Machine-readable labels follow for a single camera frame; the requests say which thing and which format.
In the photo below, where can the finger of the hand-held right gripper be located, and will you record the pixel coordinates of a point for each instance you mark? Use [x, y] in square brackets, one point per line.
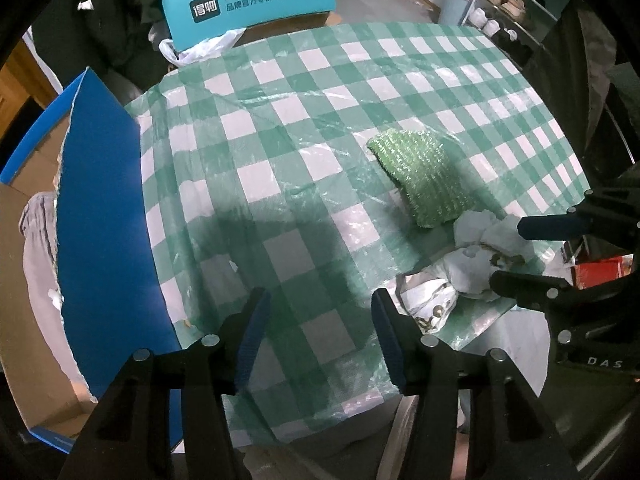
[550, 225]
[530, 287]

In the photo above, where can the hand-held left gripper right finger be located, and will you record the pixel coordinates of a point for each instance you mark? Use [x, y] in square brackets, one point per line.
[387, 340]

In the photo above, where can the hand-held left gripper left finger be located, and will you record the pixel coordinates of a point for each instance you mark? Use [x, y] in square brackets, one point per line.
[252, 340]

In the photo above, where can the white patterned cloth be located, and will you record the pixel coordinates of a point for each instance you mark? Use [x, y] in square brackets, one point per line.
[480, 255]

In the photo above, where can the cardboard box with blue flaps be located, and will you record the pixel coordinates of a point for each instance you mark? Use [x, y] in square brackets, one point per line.
[100, 210]

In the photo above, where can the grey fleece cloth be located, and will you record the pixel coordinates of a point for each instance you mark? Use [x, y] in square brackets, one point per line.
[40, 260]

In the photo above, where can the red box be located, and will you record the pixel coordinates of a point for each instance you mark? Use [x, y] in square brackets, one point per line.
[605, 272]

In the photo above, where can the green knit cloth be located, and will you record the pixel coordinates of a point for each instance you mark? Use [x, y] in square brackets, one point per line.
[420, 175]

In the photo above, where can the green checked tablecloth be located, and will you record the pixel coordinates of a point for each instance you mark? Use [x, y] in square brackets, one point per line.
[300, 160]

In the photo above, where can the white shoe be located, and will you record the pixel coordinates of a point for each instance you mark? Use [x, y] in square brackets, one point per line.
[492, 26]
[479, 16]

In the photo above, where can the light blue bin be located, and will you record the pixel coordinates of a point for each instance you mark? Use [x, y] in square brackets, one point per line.
[456, 10]

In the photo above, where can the white plastic bag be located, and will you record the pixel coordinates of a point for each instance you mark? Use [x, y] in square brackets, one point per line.
[200, 50]

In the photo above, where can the teal printed box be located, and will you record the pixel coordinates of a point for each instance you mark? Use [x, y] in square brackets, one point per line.
[250, 10]

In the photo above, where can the black jacket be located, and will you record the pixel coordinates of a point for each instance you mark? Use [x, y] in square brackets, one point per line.
[100, 35]

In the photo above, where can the wooden louvered cabinet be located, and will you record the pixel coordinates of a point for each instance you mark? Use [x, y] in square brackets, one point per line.
[20, 85]

